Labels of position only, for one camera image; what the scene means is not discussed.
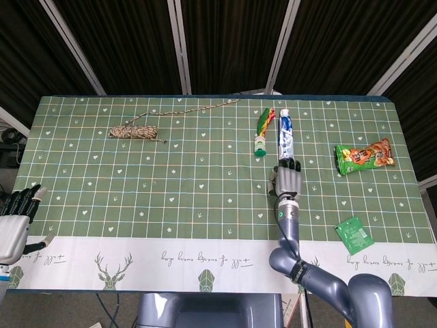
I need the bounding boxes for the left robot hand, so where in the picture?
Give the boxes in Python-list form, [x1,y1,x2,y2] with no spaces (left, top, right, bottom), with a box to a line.
[0,183,56,266]

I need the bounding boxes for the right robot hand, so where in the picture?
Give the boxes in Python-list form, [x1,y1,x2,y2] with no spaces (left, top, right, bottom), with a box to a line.
[267,159,304,200]

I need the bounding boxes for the white blue toothpaste tube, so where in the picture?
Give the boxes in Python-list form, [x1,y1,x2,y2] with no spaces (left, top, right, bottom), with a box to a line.
[277,108,296,161]

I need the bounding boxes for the green red yellow tube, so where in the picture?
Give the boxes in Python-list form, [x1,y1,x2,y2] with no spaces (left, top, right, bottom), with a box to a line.
[253,107,277,158]

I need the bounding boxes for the green orange snack bag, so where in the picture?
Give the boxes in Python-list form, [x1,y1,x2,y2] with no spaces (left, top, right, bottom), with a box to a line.
[333,137,396,177]

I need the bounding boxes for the green sachet packet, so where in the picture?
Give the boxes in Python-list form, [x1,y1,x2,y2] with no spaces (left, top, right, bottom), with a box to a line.
[335,215,375,254]

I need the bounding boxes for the green grid tablecloth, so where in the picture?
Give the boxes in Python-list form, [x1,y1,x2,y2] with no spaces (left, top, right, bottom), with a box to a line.
[6,95,437,297]

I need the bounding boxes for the black electronic device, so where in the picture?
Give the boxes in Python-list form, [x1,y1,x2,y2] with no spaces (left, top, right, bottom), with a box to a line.
[0,124,30,168]

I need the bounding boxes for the white labelled box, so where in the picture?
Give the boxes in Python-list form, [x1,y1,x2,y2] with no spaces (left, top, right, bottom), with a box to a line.
[282,294,303,320]

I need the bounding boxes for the grey robot torso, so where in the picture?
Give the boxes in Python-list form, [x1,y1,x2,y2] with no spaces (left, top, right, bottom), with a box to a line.
[136,292,285,328]

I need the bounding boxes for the white metal floor frame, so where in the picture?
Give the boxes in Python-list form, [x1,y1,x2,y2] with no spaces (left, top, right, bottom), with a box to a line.
[418,177,437,193]
[0,105,31,137]

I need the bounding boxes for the blue floor cable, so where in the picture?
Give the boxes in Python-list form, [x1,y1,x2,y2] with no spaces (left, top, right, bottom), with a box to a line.
[95,293,115,328]

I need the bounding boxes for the white partition frame post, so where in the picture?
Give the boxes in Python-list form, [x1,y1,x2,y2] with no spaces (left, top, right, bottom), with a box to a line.
[265,0,300,95]
[167,0,192,95]
[39,0,105,96]
[367,15,437,96]

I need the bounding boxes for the camouflage rope bundle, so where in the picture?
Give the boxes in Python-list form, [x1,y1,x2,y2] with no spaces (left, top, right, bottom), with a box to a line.
[108,98,242,144]

